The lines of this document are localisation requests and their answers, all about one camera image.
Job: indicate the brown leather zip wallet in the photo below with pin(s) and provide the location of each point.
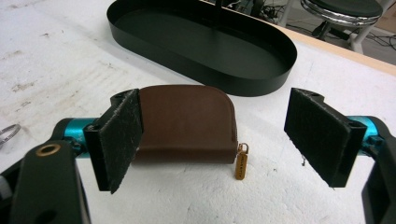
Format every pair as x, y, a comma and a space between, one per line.
186, 124

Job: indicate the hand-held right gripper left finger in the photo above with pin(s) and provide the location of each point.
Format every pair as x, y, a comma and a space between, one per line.
120, 140

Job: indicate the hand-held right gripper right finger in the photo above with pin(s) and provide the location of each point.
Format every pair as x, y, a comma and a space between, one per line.
320, 137

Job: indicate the black oval metal tray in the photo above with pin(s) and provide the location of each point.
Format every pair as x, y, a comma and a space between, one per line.
205, 43

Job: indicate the chrome stool with dark seat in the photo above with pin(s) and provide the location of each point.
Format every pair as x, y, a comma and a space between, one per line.
342, 15

